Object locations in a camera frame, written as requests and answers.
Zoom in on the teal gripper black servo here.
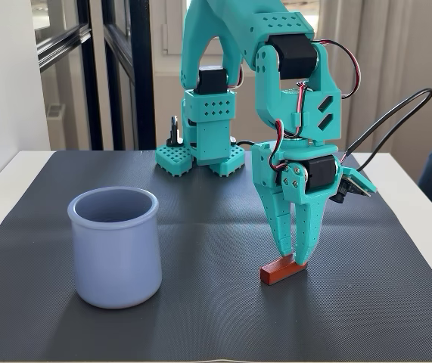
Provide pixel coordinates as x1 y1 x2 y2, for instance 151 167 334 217
251 140 343 265

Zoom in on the red wooden block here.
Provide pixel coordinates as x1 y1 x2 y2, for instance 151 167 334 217
260 255 309 286

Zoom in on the dark grey textured mat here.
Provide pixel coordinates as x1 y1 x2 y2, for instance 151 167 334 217
0 150 432 363

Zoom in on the beige curtain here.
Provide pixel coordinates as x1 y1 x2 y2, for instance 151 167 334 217
313 0 432 152

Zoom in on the black framed glass door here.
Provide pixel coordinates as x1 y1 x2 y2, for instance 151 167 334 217
33 0 157 151

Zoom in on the white framed window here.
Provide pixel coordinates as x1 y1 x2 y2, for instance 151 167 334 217
154 0 322 76

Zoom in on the wrist camera teal mount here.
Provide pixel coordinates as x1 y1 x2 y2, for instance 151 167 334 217
332 164 378 205

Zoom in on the red black servo wire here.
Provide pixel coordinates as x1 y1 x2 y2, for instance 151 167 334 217
269 81 312 173
319 39 362 100

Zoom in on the black camera cable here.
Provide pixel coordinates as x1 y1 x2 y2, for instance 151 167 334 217
236 88 432 171

